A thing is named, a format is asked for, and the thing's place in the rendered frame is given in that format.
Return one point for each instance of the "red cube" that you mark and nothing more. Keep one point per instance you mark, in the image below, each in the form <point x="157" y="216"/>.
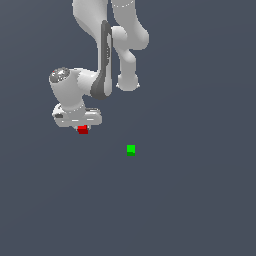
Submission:
<point x="82" y="130"/>

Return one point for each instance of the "green cube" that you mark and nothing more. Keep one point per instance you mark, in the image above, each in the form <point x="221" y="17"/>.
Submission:
<point x="131" y="150"/>

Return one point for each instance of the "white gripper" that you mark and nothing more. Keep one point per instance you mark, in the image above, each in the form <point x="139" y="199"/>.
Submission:
<point x="77" y="117"/>

